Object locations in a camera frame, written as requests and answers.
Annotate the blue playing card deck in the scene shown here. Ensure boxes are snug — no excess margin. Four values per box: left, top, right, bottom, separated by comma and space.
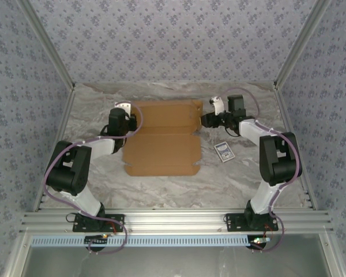
213, 141, 236, 164

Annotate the brown cardboard box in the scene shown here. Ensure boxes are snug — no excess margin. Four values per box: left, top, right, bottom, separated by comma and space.
121, 99, 204, 177

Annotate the small black circuit board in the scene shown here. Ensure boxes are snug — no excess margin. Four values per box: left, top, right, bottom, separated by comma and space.
85, 235, 110, 246
249, 235, 271, 249

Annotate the aluminium table side rail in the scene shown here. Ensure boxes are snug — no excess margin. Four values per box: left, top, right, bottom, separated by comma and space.
33, 86, 76, 213
273, 83, 318, 210

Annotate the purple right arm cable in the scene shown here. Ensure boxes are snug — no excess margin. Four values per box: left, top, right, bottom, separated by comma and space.
215, 87, 303, 253

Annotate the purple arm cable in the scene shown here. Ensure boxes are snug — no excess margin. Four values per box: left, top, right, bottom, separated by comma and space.
215, 87, 303, 253
43, 100, 145, 256

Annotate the aluminium frame post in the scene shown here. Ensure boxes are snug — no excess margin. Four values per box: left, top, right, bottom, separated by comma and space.
273, 0, 333, 89
18, 0, 76, 91

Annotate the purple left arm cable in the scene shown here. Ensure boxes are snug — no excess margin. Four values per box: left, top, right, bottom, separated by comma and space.
43, 100, 145, 256

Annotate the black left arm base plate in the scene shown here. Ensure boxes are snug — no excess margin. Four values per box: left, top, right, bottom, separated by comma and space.
72, 213, 125, 233

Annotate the aluminium frame crossbar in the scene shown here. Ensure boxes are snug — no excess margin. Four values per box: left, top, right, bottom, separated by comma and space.
20, 209, 334, 233

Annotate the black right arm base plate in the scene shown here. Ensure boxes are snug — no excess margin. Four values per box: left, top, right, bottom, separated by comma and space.
225, 212, 279, 233

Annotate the slotted grey cable duct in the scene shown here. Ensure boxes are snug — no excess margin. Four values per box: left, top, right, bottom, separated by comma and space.
31, 235, 277, 248

